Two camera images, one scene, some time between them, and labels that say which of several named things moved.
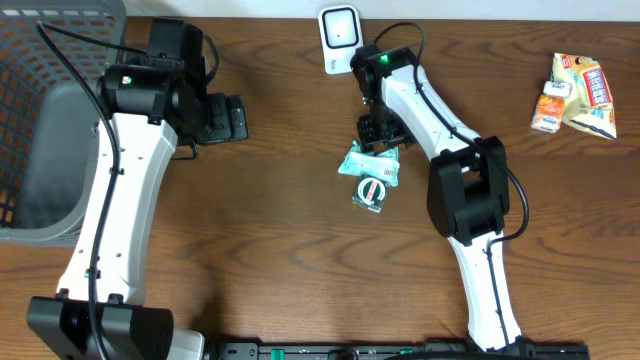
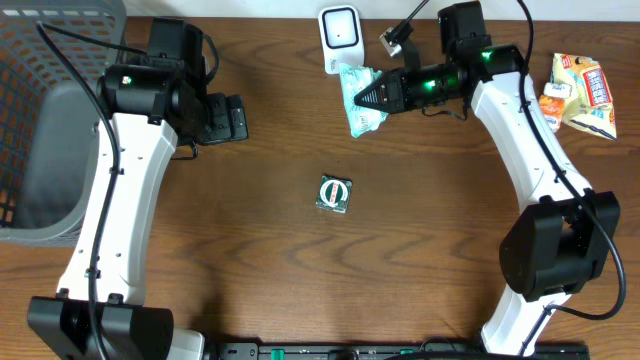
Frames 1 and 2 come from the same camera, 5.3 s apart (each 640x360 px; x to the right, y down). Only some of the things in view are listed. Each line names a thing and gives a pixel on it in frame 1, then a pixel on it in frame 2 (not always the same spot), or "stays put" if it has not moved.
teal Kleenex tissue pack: (558, 89) stays put
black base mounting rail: (396, 351) stays put
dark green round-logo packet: (370, 193) -> (334, 194)
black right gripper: (367, 135) -> (393, 97)
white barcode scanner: (341, 33) stays put
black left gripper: (228, 128) stays put
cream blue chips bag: (589, 103) stays put
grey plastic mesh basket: (48, 121) stays put
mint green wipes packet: (382, 164) -> (362, 119)
